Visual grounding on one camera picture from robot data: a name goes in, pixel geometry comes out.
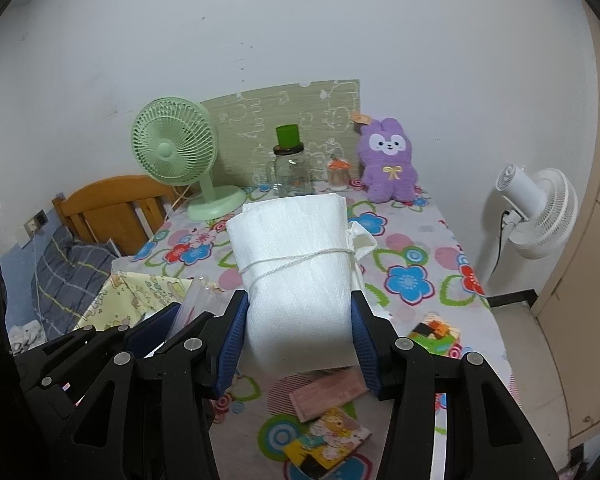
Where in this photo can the purple plush bunny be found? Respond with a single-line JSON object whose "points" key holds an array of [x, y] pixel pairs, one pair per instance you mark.
{"points": [[386, 157]]}

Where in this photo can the beige wardrobe door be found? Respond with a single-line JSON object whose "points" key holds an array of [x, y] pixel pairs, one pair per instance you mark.
{"points": [[568, 309]]}

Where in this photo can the green orange tissue pack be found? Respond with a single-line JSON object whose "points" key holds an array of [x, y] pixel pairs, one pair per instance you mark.
{"points": [[437, 336]]}

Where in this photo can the green patterned board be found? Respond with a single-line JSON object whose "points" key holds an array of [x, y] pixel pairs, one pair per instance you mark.
{"points": [[246, 124]]}

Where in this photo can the green desk fan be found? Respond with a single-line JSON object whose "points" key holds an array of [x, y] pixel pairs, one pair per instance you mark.
{"points": [[176, 144]]}

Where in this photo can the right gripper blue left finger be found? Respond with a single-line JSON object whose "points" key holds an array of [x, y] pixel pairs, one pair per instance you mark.
{"points": [[232, 335]]}

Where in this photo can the wall power socket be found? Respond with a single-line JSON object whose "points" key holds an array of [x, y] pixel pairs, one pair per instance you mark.
{"points": [[37, 222]]}

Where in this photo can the yellow cartoon tissue pack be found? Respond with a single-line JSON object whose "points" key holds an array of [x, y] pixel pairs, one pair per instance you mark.
{"points": [[326, 444]]}

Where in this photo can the glass jar with green cup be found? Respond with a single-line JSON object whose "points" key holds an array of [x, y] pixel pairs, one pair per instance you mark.
{"points": [[290, 170]]}

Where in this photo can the crumpled white cloth on bed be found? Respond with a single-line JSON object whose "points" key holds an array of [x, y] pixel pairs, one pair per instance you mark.
{"points": [[26, 337]]}

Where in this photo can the white towel with string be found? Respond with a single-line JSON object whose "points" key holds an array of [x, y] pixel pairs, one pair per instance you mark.
{"points": [[298, 258]]}

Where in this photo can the white clear plastic packet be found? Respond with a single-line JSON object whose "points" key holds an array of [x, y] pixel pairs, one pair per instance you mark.
{"points": [[202, 296]]}

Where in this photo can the yellow cartoon fabric storage box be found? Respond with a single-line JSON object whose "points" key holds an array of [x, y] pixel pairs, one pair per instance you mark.
{"points": [[126, 297]]}

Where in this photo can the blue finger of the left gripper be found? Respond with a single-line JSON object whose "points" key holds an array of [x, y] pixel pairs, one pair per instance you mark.
{"points": [[152, 332]]}

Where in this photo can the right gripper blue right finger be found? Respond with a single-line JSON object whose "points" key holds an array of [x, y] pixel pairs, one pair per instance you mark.
{"points": [[363, 324]]}

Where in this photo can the grey plaid pillow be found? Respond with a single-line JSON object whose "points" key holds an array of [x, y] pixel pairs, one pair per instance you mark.
{"points": [[67, 278]]}

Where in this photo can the wooden bed headboard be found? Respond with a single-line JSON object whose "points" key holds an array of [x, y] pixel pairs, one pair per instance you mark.
{"points": [[127, 210]]}

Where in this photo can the white standing fan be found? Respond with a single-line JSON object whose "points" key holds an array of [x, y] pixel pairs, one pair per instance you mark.
{"points": [[543, 209]]}

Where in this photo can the pink wipes packet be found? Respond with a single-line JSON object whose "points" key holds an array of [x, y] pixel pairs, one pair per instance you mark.
{"points": [[331, 391]]}

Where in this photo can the toothpick jar orange lid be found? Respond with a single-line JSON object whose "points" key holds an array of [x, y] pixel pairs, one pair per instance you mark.
{"points": [[338, 173]]}

